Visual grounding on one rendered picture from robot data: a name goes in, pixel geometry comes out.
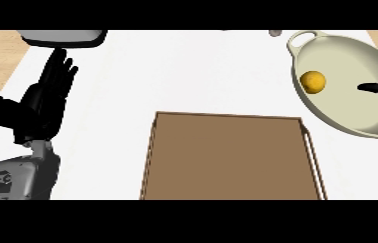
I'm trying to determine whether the yellow lemon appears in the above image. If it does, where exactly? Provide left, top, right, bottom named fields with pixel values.
left=298, top=70, right=328, bottom=95

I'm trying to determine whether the brown wooden tray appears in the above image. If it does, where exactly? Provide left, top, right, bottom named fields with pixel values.
left=139, top=111, right=329, bottom=201

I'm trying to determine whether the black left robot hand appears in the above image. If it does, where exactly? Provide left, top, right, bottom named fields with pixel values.
left=0, top=48, right=80, bottom=146

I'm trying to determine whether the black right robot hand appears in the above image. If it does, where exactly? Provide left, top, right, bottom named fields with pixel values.
left=356, top=82, right=378, bottom=94

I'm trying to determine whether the cream oval pot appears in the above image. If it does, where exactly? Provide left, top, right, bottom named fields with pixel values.
left=286, top=30, right=378, bottom=139

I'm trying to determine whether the grey appliance with black rim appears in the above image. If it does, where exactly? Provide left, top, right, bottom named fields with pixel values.
left=16, top=30, right=109, bottom=49

